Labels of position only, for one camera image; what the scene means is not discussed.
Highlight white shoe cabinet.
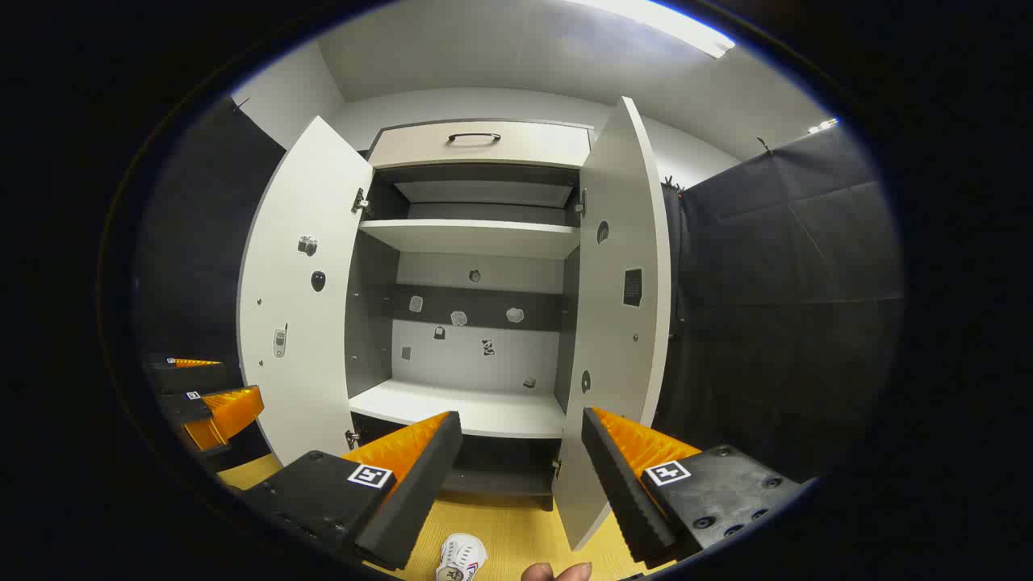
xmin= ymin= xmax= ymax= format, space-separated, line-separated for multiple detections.
xmin=345 ymin=119 xmax=594 ymax=511

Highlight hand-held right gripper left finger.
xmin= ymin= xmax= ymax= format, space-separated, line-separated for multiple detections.
xmin=238 ymin=410 xmax=463 ymax=572

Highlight white cabinet door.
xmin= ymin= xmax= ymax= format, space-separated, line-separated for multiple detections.
xmin=236 ymin=115 xmax=376 ymax=467
xmin=553 ymin=97 xmax=672 ymax=552

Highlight white canvas shoe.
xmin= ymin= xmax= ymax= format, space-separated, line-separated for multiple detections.
xmin=436 ymin=533 xmax=489 ymax=581

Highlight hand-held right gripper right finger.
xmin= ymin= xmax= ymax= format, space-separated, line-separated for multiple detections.
xmin=581 ymin=407 xmax=808 ymax=570

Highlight black backdrop cloth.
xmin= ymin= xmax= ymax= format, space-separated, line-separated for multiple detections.
xmin=654 ymin=125 xmax=905 ymax=485
xmin=133 ymin=97 xmax=287 ymax=404

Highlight white cabinet drawer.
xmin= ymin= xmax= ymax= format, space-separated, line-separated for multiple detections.
xmin=369 ymin=121 xmax=592 ymax=170

